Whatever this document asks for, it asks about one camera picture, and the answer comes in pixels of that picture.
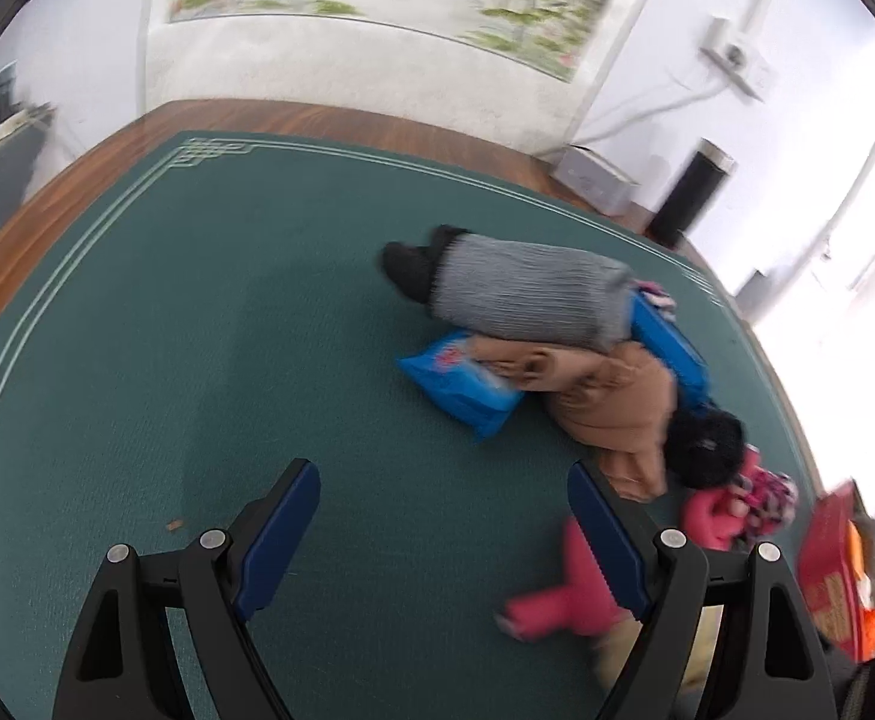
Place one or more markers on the white power strip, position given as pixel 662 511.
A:
pixel 6 131

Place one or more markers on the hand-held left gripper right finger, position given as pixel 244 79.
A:
pixel 609 532

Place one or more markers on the black thermos bottle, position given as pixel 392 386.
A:
pixel 688 199

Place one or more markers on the white wall socket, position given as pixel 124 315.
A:
pixel 756 79
pixel 726 45

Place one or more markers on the cream cloth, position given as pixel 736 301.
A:
pixel 621 649

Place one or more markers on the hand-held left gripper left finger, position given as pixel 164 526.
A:
pixel 276 540

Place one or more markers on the blue printed wipes packet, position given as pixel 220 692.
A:
pixel 460 386

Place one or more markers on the green table mat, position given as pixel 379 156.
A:
pixel 257 315

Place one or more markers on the pink doll pants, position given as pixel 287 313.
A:
pixel 565 600

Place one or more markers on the pink container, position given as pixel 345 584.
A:
pixel 827 577

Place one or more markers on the grey box device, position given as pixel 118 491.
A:
pixel 594 176

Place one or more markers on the white door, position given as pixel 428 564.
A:
pixel 857 202

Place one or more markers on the black sock ball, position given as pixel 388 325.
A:
pixel 707 446

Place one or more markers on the brown cloth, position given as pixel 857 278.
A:
pixel 617 405

